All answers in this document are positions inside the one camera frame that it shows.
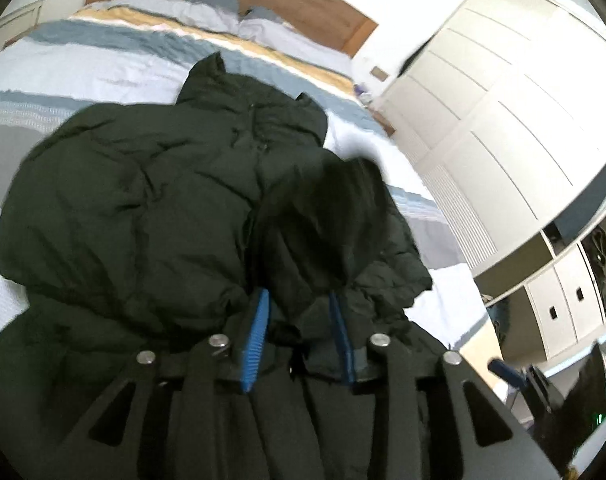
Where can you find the white shelf cabinet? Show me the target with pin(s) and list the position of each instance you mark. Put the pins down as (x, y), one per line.
(558, 300)

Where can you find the bed with striped duvet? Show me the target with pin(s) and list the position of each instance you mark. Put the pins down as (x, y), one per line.
(83, 65)

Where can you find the white low wall cabinet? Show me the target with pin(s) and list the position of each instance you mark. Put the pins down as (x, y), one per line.
(18, 22)

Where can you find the wall switch plate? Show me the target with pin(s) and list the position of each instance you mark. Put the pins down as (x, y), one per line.
(380, 74)

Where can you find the dark bag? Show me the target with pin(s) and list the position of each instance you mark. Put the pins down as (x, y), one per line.
(599, 252)

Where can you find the striped pillow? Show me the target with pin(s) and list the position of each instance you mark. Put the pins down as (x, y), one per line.
(193, 10)
(293, 35)

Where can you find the dark puffer jacket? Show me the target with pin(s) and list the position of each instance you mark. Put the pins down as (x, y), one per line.
(133, 200)

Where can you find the white wardrobe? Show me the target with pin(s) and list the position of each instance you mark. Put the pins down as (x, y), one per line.
(508, 110)

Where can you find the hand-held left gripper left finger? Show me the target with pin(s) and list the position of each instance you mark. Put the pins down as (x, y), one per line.
(255, 345)

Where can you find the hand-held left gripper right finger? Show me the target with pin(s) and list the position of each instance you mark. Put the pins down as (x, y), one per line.
(344, 345)

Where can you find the wooden nightstand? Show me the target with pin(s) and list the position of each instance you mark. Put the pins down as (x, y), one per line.
(385, 122)

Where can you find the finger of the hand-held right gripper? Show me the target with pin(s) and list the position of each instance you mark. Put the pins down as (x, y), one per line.
(504, 371)

